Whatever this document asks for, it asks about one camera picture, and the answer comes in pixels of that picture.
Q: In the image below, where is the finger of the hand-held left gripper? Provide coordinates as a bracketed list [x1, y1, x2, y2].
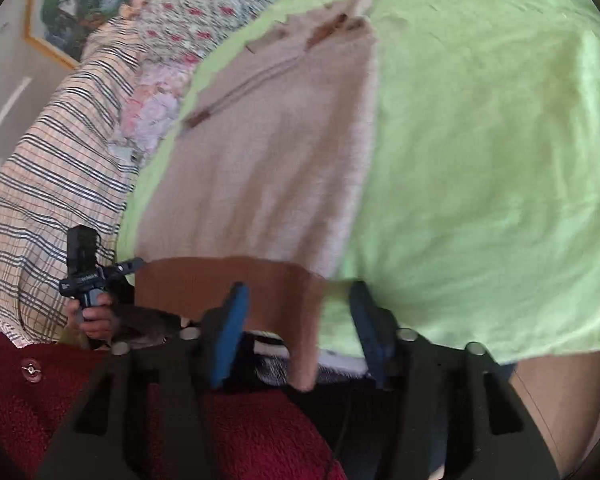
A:
[107, 257, 147, 282]

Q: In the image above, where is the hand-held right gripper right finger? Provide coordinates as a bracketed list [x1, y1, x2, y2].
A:
[347, 280, 561, 480]

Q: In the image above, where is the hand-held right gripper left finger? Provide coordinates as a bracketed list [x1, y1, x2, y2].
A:
[35, 282, 251, 480]

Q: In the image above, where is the beige knit sweater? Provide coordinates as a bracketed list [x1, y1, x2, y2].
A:
[132, 0, 381, 393]

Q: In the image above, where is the person's left hand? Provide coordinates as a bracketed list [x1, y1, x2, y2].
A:
[69, 294, 116, 347]

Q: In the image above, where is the black and white striped cloth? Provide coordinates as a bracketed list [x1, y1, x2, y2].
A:
[247, 331, 293, 388]

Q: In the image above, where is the plaid checked blanket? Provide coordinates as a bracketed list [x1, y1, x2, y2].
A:
[0, 15, 146, 348]

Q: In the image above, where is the red fleece jacket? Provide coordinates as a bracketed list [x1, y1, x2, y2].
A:
[0, 329, 348, 480]

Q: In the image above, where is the purple floral pillow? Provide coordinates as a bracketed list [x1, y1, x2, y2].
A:
[109, 67, 193, 161]

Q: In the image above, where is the light green bed sheet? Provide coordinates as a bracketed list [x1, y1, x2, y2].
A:
[115, 0, 600, 366]

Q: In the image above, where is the white floral quilt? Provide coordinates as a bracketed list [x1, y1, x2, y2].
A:
[107, 0, 351, 161]

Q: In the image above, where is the framed landscape painting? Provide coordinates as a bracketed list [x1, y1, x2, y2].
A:
[24, 0, 153, 71]

